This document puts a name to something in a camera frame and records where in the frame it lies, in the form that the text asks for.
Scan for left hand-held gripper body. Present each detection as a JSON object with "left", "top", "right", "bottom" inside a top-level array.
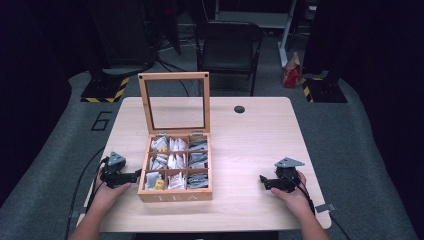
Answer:
[{"left": 100, "top": 151, "right": 134, "bottom": 190}]

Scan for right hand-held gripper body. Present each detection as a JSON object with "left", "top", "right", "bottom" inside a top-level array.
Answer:
[{"left": 270, "top": 157, "right": 306, "bottom": 194}]

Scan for wooden tea box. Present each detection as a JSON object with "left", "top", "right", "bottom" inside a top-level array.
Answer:
[{"left": 137, "top": 71, "right": 214, "bottom": 204}]

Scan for person's right hand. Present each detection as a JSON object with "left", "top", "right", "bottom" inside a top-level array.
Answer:
[{"left": 270, "top": 170, "right": 317, "bottom": 220}]

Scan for person's left hand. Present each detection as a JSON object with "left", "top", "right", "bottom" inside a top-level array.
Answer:
[{"left": 92, "top": 166, "right": 133, "bottom": 215}]

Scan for group of white tea bags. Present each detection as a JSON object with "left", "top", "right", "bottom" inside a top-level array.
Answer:
[{"left": 145, "top": 135, "right": 189, "bottom": 192}]

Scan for grey metal clip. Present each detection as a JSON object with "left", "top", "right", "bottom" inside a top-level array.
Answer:
[{"left": 314, "top": 202, "right": 337, "bottom": 214}]

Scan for group of grey tea bags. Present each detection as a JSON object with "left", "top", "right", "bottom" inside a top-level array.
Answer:
[{"left": 186, "top": 138, "right": 210, "bottom": 190}]

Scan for striped black stand base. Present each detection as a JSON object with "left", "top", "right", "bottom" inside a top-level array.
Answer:
[
  {"left": 80, "top": 76, "right": 131, "bottom": 104},
  {"left": 301, "top": 76, "right": 348, "bottom": 104}
]

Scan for red paper bag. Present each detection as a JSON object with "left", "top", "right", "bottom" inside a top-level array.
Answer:
[{"left": 282, "top": 51, "right": 303, "bottom": 90}]

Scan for black folding chair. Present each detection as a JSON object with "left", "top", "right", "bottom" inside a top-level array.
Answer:
[{"left": 194, "top": 20, "right": 266, "bottom": 98}]

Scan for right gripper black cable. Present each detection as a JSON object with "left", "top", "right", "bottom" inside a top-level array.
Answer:
[{"left": 293, "top": 178, "right": 353, "bottom": 240}]

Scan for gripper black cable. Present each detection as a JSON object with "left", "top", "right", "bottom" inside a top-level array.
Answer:
[
  {"left": 293, "top": 178, "right": 353, "bottom": 240},
  {"left": 64, "top": 147, "right": 107, "bottom": 240}
]

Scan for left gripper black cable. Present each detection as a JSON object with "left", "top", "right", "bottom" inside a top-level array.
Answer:
[{"left": 64, "top": 147, "right": 107, "bottom": 240}]

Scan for black floor cables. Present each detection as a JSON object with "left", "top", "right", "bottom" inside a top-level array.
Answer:
[{"left": 153, "top": 36, "right": 198, "bottom": 98}]

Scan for white metal frame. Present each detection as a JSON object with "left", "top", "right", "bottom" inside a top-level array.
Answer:
[{"left": 214, "top": 0, "right": 299, "bottom": 68}]

